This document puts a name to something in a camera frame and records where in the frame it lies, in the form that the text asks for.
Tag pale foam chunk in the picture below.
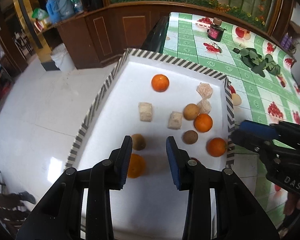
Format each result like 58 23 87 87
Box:
197 99 211 114

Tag dark red tomato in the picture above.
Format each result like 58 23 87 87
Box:
191 157 201 164

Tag brown round fruit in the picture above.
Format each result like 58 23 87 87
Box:
183 130 198 145
183 103 199 120

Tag white foam-wrapped chunk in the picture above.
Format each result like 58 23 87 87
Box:
197 83 213 99

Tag beige foam chunk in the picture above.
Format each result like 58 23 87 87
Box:
167 111 183 129

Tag small brown kiwi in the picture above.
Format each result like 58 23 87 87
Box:
131 134 146 151

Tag large orange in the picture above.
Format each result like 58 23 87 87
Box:
151 74 170 93

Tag white foam chunk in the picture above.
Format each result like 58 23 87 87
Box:
139 102 152 122

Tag white striped-rim tray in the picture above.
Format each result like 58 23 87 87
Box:
65 48 234 239

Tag person's right hand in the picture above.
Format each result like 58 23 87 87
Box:
283 192 300 216

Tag black shoe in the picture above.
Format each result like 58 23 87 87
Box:
18 191 36 205

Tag green leafy vegetable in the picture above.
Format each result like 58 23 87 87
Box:
232 48 266 77
264 54 281 76

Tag purple bottles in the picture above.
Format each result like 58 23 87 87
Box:
280 33 292 50

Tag dark jar with cork lid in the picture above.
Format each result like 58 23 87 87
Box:
207 17 225 42

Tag black chair back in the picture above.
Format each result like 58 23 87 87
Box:
140 16 170 53

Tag white plastic bucket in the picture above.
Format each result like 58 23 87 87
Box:
51 43 76 72

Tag brown wooden cabinet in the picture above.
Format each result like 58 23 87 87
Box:
56 1 273 69

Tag blue plastic jug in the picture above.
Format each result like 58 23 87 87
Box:
46 0 61 24

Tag grey plastic jug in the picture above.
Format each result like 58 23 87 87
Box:
56 0 75 21

